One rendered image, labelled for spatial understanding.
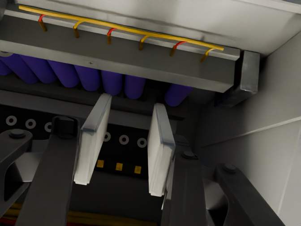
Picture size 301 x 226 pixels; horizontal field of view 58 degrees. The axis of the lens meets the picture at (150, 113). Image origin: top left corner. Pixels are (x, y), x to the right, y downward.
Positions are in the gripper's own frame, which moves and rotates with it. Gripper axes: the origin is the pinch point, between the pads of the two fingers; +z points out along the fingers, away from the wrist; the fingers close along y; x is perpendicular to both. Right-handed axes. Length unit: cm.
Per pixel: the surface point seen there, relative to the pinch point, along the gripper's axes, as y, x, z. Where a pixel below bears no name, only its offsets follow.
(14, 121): -12.1, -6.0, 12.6
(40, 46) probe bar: -6.3, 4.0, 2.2
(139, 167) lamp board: 2.1, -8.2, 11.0
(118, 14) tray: -1.9, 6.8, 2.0
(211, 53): 4.4, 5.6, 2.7
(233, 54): 5.8, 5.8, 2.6
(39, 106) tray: -9.7, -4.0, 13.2
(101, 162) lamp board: -2.1, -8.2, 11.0
